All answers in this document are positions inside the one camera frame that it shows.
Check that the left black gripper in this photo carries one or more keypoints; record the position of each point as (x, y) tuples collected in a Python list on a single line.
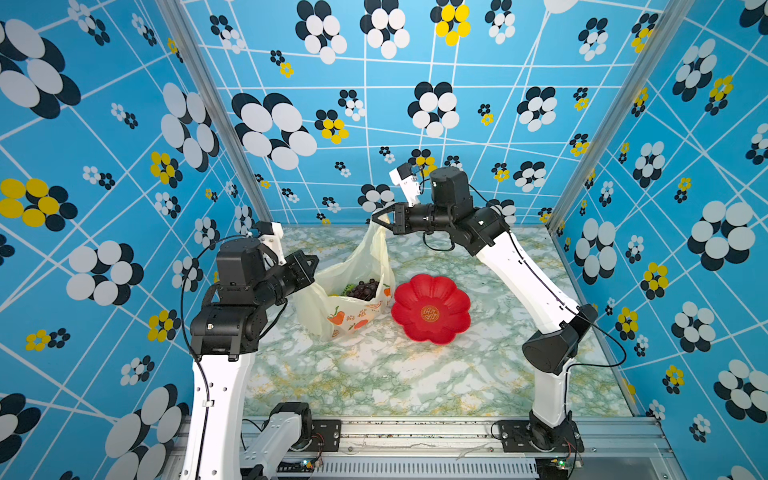
[(298, 268)]

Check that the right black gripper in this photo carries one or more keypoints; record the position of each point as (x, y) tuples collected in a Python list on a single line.
[(404, 216)]

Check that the yellowish plastic bag orange print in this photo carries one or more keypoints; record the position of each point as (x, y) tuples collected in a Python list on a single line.
[(326, 312)]

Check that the dark purple grapes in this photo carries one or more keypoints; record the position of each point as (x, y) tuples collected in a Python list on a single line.
[(363, 290)]

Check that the red flower-shaped plate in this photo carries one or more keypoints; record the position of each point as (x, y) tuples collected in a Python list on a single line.
[(431, 309)]

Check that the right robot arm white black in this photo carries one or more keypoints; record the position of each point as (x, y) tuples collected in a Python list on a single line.
[(563, 328)]

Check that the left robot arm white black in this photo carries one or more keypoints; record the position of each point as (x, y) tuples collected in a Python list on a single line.
[(225, 335)]

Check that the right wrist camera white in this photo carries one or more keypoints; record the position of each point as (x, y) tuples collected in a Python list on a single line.
[(404, 178)]

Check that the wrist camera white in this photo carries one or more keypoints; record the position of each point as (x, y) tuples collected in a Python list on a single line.
[(271, 235), (404, 178)]

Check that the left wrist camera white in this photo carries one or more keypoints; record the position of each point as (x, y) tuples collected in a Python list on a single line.
[(271, 235)]

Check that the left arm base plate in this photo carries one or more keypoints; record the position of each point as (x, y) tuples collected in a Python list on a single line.
[(325, 436)]

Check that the left corner aluminium post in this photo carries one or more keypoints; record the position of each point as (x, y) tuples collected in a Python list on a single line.
[(181, 30)]

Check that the corner aluminium post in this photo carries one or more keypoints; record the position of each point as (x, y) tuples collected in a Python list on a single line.
[(670, 21), (181, 30)]

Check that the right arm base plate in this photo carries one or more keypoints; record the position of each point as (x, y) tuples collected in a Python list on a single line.
[(516, 433)]

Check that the aluminium front rail frame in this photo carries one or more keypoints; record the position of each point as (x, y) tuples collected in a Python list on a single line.
[(463, 448)]

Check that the right corner aluminium post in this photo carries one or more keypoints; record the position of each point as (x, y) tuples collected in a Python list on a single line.
[(670, 21)]

